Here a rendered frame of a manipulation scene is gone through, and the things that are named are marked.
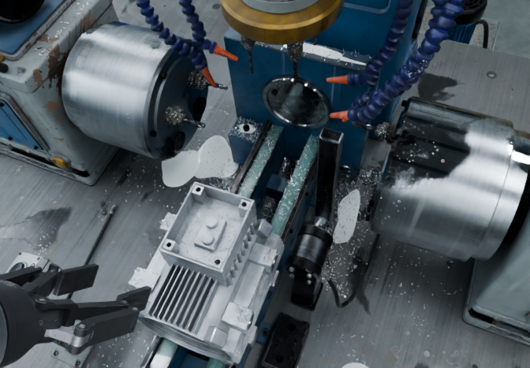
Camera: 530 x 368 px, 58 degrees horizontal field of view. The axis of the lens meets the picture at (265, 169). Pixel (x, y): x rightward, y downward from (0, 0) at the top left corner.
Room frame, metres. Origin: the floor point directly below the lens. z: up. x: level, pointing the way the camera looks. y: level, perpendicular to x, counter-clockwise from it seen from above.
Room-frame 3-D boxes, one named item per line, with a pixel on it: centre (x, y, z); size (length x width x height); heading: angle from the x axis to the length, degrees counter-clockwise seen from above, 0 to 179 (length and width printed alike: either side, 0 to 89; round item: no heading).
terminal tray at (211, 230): (0.32, 0.09, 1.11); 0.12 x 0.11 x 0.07; 153
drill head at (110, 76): (0.72, 0.28, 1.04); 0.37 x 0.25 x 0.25; 62
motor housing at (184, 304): (0.28, 0.11, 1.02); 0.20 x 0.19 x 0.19; 153
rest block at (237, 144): (0.67, 0.03, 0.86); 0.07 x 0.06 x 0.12; 62
